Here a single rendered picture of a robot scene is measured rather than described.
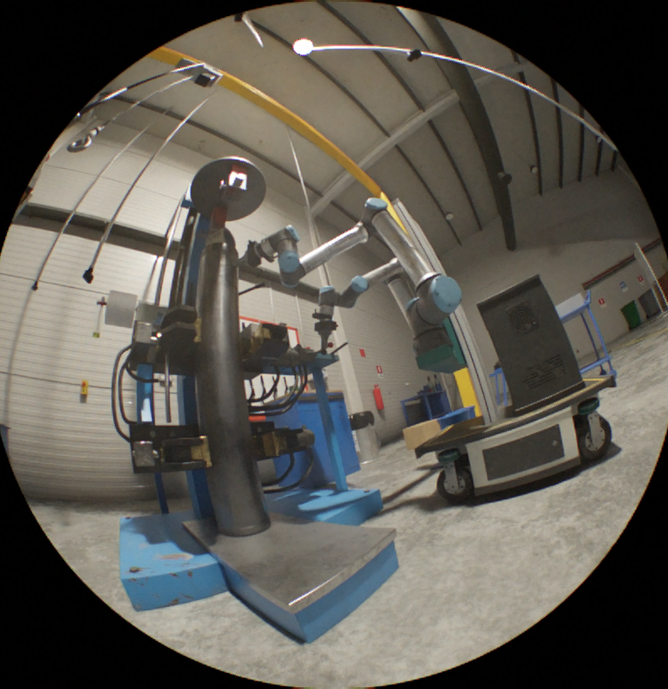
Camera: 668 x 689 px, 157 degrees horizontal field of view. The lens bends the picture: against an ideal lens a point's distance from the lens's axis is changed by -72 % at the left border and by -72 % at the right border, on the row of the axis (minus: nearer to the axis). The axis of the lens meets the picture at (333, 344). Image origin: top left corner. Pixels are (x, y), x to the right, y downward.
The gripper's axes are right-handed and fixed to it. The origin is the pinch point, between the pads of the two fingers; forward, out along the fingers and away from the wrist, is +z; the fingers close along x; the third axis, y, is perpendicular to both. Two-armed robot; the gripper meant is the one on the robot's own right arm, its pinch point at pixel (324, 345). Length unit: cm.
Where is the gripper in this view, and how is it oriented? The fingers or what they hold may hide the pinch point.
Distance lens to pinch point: 136.4
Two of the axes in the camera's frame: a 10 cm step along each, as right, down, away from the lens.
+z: -0.5, 9.9, -1.3
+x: -7.5, 0.5, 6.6
